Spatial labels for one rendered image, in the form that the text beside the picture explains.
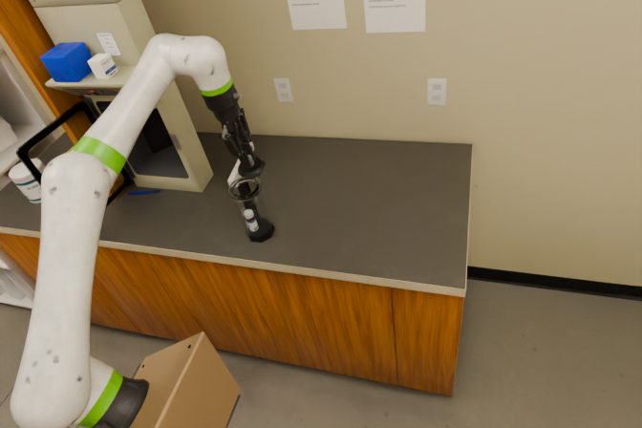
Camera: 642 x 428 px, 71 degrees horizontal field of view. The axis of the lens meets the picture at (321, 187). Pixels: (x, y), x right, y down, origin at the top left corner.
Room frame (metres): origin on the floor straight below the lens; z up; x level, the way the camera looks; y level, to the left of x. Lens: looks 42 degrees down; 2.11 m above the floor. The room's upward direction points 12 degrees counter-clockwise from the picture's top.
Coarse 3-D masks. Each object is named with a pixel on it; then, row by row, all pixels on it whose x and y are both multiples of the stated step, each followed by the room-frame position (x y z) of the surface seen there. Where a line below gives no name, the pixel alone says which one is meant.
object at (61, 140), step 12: (72, 120) 1.44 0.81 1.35; (84, 120) 1.47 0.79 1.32; (60, 132) 1.38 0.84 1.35; (72, 132) 1.42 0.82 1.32; (84, 132) 1.45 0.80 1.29; (36, 144) 1.30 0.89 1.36; (48, 144) 1.33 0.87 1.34; (60, 144) 1.36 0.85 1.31; (72, 144) 1.39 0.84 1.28; (36, 156) 1.29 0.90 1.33; (48, 156) 1.31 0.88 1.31; (36, 180) 1.25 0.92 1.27; (120, 180) 1.47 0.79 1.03
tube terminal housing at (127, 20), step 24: (120, 0) 1.43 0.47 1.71; (48, 24) 1.52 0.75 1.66; (72, 24) 1.48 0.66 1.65; (96, 24) 1.45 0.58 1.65; (120, 24) 1.41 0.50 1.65; (144, 24) 1.48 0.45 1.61; (96, 48) 1.46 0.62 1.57; (120, 48) 1.43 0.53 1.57; (144, 48) 1.43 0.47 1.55; (96, 96) 1.51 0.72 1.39; (168, 96) 1.44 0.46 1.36; (168, 120) 1.41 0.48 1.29; (192, 144) 1.46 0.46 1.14; (192, 168) 1.41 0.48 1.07
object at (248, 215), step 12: (240, 180) 1.16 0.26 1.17; (252, 180) 1.15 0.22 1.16; (240, 192) 1.15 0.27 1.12; (252, 192) 1.08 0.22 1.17; (240, 204) 1.08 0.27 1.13; (252, 204) 1.07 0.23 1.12; (264, 204) 1.11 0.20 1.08; (252, 216) 1.07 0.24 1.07; (264, 216) 1.09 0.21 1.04; (252, 228) 1.07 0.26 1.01; (264, 228) 1.08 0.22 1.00
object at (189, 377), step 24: (192, 336) 0.57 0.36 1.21; (144, 360) 0.66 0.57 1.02; (168, 360) 0.56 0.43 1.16; (192, 360) 0.50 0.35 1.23; (216, 360) 0.55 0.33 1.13; (168, 384) 0.47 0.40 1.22; (192, 384) 0.47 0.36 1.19; (216, 384) 0.52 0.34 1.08; (144, 408) 0.45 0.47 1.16; (168, 408) 0.41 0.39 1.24; (192, 408) 0.44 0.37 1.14; (216, 408) 0.48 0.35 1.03
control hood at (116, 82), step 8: (120, 72) 1.39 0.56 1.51; (128, 72) 1.38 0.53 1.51; (88, 80) 1.38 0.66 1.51; (96, 80) 1.36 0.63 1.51; (104, 80) 1.35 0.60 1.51; (112, 80) 1.34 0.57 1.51; (120, 80) 1.33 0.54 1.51; (56, 88) 1.43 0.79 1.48; (64, 88) 1.42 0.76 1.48; (72, 88) 1.40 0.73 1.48; (80, 88) 1.39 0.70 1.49; (88, 88) 1.37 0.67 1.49; (96, 88) 1.36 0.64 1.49; (104, 88) 1.35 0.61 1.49; (112, 88) 1.33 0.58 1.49; (120, 88) 1.32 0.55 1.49
